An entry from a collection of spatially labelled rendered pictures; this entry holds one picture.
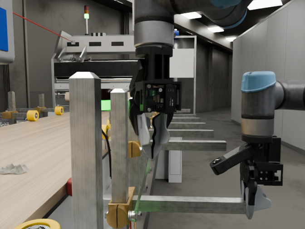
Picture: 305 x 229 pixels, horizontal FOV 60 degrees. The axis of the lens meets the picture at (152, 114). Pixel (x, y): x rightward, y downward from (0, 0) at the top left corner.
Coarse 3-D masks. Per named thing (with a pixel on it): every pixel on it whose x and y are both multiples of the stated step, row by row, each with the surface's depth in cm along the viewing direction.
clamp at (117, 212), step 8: (128, 192) 69; (128, 200) 64; (112, 208) 60; (120, 208) 60; (128, 208) 62; (104, 216) 61; (112, 216) 60; (120, 216) 60; (112, 224) 60; (120, 224) 60
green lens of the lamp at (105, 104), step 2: (102, 100) 60; (104, 100) 60; (106, 100) 60; (108, 100) 61; (102, 102) 60; (104, 102) 60; (106, 102) 60; (108, 102) 61; (102, 104) 60; (104, 104) 60; (106, 104) 60; (108, 104) 61; (102, 106) 60; (104, 106) 60; (106, 106) 60; (108, 106) 61; (102, 108) 60; (104, 108) 60; (106, 108) 60; (108, 108) 61
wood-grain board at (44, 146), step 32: (0, 128) 162; (32, 128) 162; (64, 128) 162; (0, 160) 88; (32, 160) 88; (64, 160) 88; (0, 192) 61; (32, 192) 61; (64, 192) 66; (0, 224) 47
